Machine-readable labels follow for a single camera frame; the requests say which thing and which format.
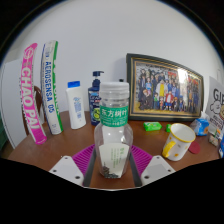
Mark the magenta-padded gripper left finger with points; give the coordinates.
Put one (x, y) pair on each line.
(81, 160)

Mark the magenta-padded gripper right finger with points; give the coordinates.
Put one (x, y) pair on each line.
(143, 160)

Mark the clear green-labelled drink bottle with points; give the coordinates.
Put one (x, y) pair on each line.
(113, 133)

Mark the white lotion bottle blue cap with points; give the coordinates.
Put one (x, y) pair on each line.
(76, 108)

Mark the dark blue pump bottle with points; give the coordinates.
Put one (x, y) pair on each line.
(94, 100)

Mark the blue tissue pack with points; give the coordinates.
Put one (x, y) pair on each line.
(201, 126)

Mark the small patterned pouch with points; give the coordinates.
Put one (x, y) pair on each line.
(213, 139)

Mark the dark framed group picture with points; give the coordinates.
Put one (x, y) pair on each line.
(165, 90)

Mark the white and green shuttlecock tube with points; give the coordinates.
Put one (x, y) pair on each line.
(50, 90)

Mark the pink shuttlecock tube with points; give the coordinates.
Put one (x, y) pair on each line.
(30, 96)

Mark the white printed paper gift bag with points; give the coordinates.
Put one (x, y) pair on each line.
(216, 103)

